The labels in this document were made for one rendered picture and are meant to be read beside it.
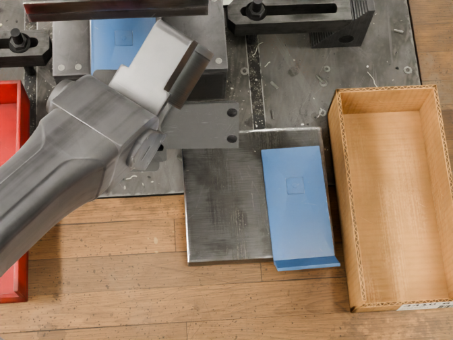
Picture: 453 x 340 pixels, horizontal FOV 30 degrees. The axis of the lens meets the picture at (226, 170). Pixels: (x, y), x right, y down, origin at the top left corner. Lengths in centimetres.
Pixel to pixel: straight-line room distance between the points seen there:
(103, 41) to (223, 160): 20
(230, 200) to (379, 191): 18
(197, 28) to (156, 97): 30
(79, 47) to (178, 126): 24
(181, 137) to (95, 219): 24
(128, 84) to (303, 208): 34
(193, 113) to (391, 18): 42
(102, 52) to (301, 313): 37
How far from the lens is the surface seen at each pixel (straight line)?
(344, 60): 110
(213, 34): 100
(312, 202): 99
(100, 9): 86
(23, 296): 97
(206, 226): 98
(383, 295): 100
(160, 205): 101
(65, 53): 100
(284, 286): 99
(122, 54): 98
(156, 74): 72
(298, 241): 98
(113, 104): 67
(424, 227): 103
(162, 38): 72
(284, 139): 102
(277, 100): 106
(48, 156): 62
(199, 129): 80
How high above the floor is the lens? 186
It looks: 70 degrees down
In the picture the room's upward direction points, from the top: 7 degrees clockwise
